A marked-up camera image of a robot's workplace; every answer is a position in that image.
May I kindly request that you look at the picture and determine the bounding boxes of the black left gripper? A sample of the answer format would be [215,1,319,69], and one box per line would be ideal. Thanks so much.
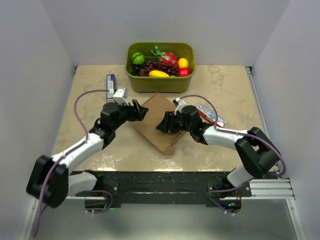
[112,99,148,131]

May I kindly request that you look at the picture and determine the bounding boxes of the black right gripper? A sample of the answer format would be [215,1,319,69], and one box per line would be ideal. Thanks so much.
[156,110,193,134]

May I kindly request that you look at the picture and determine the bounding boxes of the brown cardboard box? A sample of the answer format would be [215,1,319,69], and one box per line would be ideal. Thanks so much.
[132,93,184,156]

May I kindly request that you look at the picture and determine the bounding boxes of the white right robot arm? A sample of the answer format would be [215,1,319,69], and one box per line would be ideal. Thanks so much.
[156,105,282,197]

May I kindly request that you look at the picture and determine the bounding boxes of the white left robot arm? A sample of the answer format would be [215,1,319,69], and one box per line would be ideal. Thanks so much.
[26,99,149,208]

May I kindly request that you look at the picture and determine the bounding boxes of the purple toothpaste box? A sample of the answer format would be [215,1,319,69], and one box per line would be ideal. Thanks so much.
[106,73,117,100]

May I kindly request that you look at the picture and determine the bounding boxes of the olive green plastic bin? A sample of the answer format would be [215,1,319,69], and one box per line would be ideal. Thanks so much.
[125,42,195,93]

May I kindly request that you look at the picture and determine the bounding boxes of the red white snack packet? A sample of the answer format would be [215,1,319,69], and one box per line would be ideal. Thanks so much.
[195,102,227,128]

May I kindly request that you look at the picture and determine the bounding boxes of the yellow toy mango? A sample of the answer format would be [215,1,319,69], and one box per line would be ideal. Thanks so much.
[148,70,170,78]

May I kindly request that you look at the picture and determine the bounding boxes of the dark blue toy grapes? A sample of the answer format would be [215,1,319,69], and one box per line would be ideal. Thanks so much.
[130,65,142,76]

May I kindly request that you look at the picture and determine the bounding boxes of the purple toy grape bunch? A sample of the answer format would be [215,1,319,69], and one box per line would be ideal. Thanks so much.
[138,60,179,77]

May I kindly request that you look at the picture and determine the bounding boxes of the green toy watermelon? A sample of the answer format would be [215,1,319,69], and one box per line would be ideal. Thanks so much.
[131,51,145,65]

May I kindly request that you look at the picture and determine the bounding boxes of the red toy apple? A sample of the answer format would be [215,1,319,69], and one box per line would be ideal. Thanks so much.
[178,67,191,77]

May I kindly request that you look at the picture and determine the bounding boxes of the pink toy dragon fruit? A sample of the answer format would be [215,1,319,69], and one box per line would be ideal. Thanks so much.
[151,45,179,67]

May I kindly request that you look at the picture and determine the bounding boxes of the yellow toy lemon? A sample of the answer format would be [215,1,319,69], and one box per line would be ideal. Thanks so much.
[178,57,189,69]

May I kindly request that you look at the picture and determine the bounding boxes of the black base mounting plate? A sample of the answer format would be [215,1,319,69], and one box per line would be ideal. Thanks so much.
[66,171,278,210]

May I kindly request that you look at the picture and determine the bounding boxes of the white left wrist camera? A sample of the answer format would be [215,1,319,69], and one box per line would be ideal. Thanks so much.
[113,87,129,105]

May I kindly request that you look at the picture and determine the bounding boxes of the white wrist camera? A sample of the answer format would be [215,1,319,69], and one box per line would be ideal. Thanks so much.
[172,97,187,115]
[113,87,129,105]

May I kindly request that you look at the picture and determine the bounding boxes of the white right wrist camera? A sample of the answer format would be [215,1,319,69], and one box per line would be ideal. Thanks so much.
[172,97,187,115]

